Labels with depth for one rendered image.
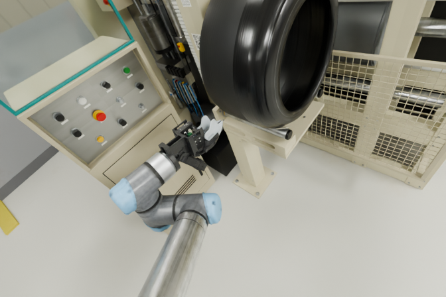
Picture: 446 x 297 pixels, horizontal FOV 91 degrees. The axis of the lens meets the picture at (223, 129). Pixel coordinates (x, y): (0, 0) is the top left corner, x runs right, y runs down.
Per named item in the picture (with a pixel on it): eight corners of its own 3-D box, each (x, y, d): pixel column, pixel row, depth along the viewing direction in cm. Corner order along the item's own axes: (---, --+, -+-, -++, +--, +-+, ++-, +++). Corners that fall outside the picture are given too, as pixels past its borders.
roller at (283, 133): (229, 106, 110) (227, 115, 111) (223, 106, 106) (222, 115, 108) (294, 129, 89) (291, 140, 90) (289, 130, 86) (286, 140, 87)
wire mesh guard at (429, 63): (277, 127, 172) (265, 44, 123) (278, 126, 173) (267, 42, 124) (423, 181, 118) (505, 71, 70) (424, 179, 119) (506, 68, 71)
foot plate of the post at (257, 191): (232, 182, 184) (231, 181, 182) (251, 159, 195) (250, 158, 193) (259, 199, 168) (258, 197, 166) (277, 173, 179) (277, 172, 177)
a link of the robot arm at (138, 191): (119, 207, 56) (100, 186, 51) (154, 178, 61) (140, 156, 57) (133, 223, 51) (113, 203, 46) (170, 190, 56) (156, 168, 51)
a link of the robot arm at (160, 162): (168, 187, 56) (151, 174, 61) (181, 176, 59) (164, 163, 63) (157, 170, 52) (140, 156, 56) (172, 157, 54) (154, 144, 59)
